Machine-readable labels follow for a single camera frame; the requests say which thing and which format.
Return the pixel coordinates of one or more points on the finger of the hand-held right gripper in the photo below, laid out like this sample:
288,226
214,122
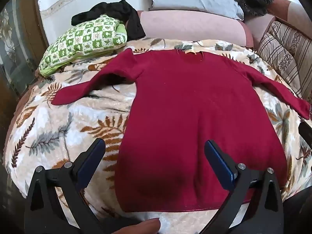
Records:
306,134

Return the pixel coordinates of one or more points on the glass panelled wooden door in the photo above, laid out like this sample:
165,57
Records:
17,41

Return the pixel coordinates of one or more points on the person's left hand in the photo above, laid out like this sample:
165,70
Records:
139,228

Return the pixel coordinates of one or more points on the striped beige cushion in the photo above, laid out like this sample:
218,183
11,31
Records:
285,53

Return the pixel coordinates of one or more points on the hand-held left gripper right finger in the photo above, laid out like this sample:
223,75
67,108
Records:
219,162

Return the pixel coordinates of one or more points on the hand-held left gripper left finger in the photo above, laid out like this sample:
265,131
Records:
93,159

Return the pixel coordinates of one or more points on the pink bolster pillow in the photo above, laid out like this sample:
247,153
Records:
190,28

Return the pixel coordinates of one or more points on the black garment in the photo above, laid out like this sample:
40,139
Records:
114,9

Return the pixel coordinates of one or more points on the green checkered pillow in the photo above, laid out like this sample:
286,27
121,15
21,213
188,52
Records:
80,43

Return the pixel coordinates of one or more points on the leaf print fleece blanket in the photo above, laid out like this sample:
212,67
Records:
61,131

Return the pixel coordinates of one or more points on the dark red sweater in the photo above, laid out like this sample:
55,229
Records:
182,102

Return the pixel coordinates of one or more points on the pale pink cushion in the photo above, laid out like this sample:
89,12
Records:
258,26

